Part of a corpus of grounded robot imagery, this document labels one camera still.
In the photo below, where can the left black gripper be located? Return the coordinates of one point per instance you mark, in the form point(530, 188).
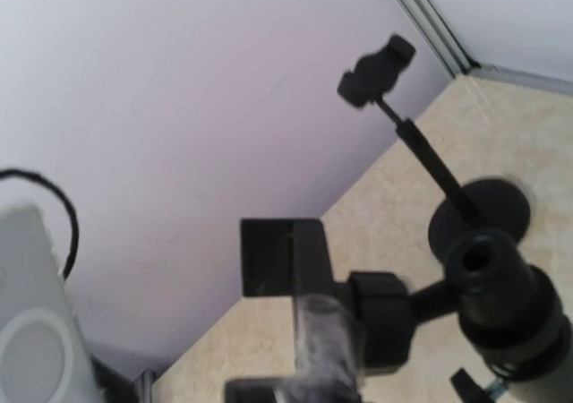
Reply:
point(114, 387)

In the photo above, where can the front aluminium rail base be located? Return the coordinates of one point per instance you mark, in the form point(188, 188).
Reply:
point(143, 386)

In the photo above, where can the black round-base phone stand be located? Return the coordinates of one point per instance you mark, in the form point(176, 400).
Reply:
point(490, 202)

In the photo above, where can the phone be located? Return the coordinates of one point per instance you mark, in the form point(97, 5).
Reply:
point(43, 356)

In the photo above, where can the tall black phone stand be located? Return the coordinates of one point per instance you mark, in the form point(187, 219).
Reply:
point(508, 310)

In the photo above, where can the left aluminium frame post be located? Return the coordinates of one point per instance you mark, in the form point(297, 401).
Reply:
point(439, 36)

